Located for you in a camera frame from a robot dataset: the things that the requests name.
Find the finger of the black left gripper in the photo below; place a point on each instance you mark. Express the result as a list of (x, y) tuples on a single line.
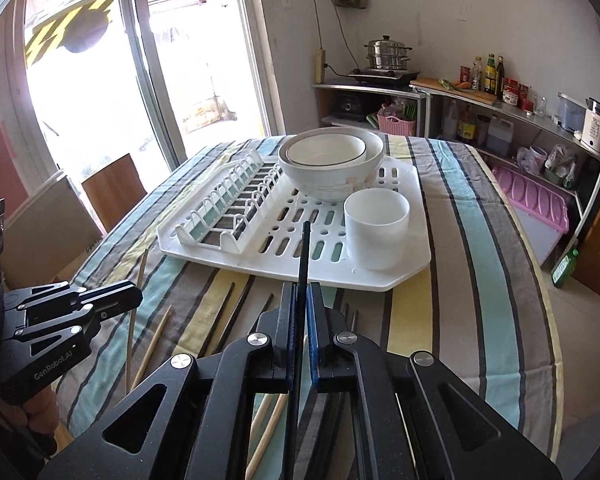
[(64, 296), (88, 318)]

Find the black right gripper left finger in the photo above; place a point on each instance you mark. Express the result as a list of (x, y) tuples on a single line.
[(190, 419)]

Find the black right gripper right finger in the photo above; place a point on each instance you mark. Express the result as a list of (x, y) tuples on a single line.
[(412, 417)]

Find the black chopstick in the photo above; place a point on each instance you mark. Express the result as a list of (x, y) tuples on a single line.
[(300, 334), (215, 321), (234, 316)]

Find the metal kitchen shelf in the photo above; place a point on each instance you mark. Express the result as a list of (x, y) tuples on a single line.
[(343, 101)]

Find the left hand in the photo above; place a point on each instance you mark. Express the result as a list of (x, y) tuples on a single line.
[(40, 414)]

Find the wooden chopstick on table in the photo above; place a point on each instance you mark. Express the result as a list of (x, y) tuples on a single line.
[(151, 348)]

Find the wooden chopstick under gripper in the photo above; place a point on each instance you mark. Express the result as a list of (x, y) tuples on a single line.
[(263, 427)]

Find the striped tablecloth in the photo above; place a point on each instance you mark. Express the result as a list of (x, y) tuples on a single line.
[(480, 306)]

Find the white dish drying rack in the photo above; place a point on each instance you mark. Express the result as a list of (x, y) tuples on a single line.
[(246, 216)]

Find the white plastic cup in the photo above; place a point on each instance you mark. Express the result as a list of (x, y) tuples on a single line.
[(376, 227)]

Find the green bottle on floor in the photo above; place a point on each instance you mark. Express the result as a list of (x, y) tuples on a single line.
[(564, 268)]

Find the pink storage box lid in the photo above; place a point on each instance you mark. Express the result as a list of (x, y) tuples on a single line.
[(533, 198)]

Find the large white bowl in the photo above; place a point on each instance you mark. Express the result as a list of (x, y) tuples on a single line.
[(334, 183)]

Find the small white inner bowl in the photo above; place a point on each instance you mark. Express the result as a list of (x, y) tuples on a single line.
[(325, 150)]

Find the pink plastic basket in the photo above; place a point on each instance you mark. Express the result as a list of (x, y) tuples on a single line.
[(398, 120)]

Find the white jug on shelf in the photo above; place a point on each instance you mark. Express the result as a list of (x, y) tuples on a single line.
[(500, 136)]

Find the white power strip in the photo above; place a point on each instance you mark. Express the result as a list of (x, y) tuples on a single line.
[(320, 60)]

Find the wooden cutting board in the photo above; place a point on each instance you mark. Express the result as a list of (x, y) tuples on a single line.
[(441, 85)]

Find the green label bottle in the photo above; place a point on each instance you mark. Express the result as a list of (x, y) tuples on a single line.
[(489, 81)]

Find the white electric kettle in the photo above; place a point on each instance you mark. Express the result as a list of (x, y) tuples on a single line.
[(590, 136)]

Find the black induction cooker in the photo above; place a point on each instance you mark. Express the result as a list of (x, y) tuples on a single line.
[(395, 78)]

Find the dark sauce bottle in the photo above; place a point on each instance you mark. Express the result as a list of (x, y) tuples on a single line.
[(499, 79)]

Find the stainless steel steamer pot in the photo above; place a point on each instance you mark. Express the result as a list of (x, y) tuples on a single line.
[(387, 54)]

